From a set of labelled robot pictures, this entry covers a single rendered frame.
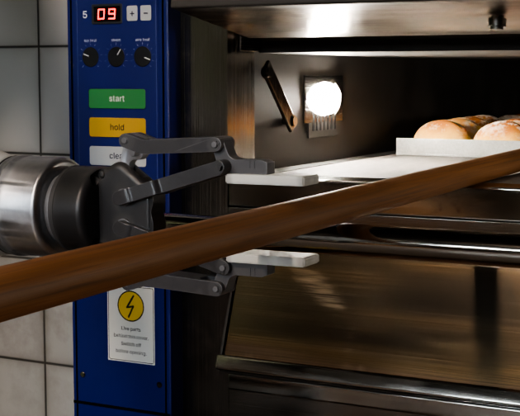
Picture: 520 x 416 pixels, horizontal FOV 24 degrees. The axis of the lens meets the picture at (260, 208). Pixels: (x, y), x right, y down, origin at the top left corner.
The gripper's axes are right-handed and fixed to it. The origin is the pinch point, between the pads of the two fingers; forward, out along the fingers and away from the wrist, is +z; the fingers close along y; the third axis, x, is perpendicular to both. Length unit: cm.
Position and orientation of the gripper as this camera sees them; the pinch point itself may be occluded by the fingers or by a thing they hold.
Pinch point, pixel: (276, 218)
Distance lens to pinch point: 96.5
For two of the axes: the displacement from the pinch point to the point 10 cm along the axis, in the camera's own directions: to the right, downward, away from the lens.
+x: -4.5, 1.0, -8.9
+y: 0.1, 9.9, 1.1
